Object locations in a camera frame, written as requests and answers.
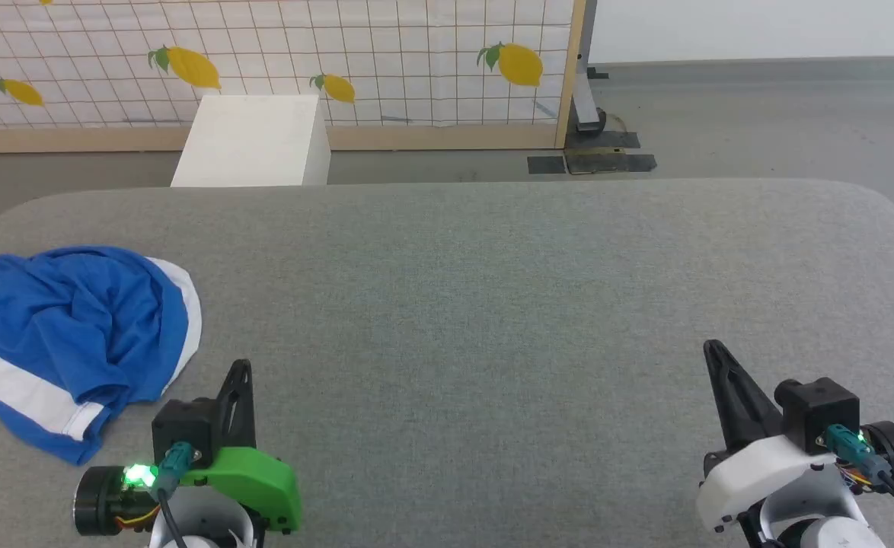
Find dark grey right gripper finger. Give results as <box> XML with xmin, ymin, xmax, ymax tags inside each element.
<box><xmin>703</xmin><ymin>339</ymin><xmax>786</xmax><ymax>452</ymax></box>

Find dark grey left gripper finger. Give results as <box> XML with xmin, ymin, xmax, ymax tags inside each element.
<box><xmin>214</xmin><ymin>359</ymin><xmax>258</xmax><ymax>451</ymax></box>

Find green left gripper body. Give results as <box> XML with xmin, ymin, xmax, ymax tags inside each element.
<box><xmin>179</xmin><ymin>447</ymin><xmax>302</xmax><ymax>533</ymax></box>

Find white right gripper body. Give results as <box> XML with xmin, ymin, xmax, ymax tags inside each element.
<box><xmin>695</xmin><ymin>435</ymin><xmax>850</xmax><ymax>534</ymax></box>

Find blue and white shorts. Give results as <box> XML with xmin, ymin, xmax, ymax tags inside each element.
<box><xmin>0</xmin><ymin>245</ymin><xmax>203</xmax><ymax>466</ymax></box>

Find grey fabric sofa cushion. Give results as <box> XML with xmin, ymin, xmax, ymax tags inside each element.
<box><xmin>0</xmin><ymin>178</ymin><xmax>894</xmax><ymax>548</ymax></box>

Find white box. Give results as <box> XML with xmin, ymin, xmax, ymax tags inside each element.
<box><xmin>170</xmin><ymin>94</ymin><xmax>332</xmax><ymax>188</ymax></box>

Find grey metal partition foot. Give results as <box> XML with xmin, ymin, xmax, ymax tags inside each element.
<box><xmin>573</xmin><ymin>0</ymin><xmax>610</xmax><ymax>135</ymax></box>

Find lemon print partition screen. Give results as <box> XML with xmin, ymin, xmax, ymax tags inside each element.
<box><xmin>0</xmin><ymin>0</ymin><xmax>587</xmax><ymax>155</ymax></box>

